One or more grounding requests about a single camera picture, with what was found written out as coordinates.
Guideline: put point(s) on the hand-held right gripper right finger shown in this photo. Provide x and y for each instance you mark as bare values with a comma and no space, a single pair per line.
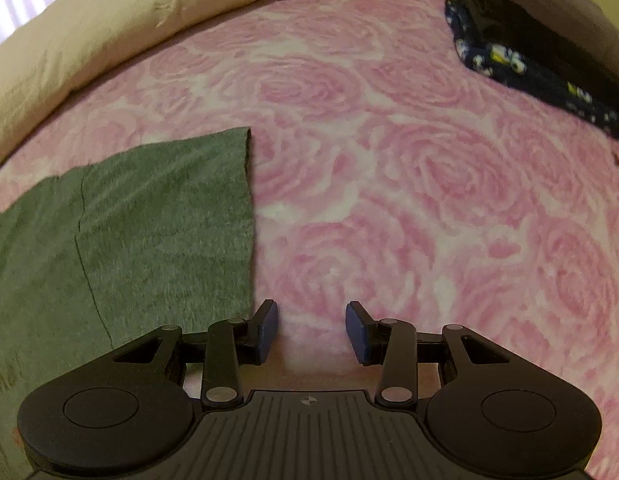
357,332

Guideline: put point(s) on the white sheer curtain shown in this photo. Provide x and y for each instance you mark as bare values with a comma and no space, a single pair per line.
24,0

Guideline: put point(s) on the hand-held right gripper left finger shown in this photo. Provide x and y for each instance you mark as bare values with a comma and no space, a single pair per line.
269,330

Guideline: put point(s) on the grey printed t-shirt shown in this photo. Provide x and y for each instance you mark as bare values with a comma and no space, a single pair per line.
164,220

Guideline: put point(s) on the grey and cream striped duvet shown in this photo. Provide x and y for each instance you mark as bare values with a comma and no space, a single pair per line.
114,25

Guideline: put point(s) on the pink floral blanket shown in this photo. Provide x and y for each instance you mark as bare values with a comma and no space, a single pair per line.
389,160

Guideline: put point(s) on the black folded garment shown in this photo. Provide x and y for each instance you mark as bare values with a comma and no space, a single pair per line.
509,15

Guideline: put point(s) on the navy floral folded garment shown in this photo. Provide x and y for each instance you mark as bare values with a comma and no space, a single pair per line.
514,72

